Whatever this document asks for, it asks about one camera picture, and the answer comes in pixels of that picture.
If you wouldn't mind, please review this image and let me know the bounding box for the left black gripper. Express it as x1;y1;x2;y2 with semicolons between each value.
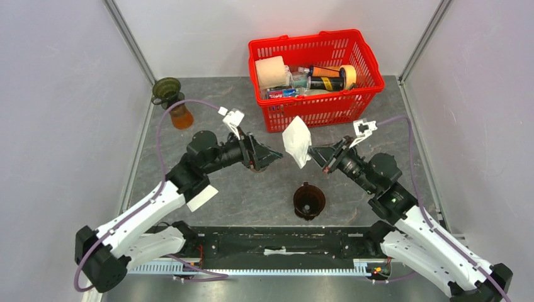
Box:
203;126;283;174

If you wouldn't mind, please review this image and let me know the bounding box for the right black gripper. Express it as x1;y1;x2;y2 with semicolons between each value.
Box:
304;135;377;194

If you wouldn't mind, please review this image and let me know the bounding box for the white paper coffee filter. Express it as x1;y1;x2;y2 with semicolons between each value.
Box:
282;116;312;169

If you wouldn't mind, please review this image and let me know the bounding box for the brown transparent dripper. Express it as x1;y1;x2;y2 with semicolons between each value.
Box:
293;182;326;221

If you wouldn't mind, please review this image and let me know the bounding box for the green transparent dripper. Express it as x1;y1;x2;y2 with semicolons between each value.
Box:
151;77;185;109

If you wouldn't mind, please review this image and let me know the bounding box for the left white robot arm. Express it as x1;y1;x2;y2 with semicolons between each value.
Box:
74;130;283;293

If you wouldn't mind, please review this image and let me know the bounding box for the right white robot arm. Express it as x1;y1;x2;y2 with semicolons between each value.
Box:
308;137;513;301

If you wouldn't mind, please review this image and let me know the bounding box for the small glass beaker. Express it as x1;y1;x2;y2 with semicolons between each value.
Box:
249;165;267;173

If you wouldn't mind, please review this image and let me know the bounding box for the black orange cylinder can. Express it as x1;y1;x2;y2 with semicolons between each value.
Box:
308;66;344;91

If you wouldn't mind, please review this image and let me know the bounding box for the red plastic basket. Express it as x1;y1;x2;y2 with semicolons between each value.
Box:
248;29;385;132

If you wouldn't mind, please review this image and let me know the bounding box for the clear plastic bottle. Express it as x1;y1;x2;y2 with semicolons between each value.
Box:
289;67;309;89

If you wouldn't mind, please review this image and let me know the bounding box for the yellow masking tape roll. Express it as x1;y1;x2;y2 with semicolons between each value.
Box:
339;65;357;90

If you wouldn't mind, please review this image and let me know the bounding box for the beige paper roll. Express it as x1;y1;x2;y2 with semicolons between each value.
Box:
254;56;289;90

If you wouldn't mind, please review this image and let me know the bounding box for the orange glass flask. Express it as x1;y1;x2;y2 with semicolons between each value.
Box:
169;104;194;130

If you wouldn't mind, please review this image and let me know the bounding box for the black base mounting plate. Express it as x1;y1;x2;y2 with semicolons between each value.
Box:
173;221;387;270

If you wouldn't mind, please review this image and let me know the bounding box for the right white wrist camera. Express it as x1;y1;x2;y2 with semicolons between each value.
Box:
349;118;377;148

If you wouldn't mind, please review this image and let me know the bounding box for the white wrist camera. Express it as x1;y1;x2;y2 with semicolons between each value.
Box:
349;118;377;148
218;106;245;140

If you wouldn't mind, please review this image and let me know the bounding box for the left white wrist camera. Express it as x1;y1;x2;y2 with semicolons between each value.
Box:
218;106;245;140

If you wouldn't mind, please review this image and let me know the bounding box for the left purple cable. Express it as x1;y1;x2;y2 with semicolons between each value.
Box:
74;99;230;293

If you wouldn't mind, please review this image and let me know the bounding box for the purple cable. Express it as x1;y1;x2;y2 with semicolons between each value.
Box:
375;115;512;302
74;99;230;293

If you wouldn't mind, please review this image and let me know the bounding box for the white cable duct strip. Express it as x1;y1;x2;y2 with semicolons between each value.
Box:
128;259;379;277

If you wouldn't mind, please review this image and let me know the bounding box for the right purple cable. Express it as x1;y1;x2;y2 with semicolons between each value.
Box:
375;115;512;302

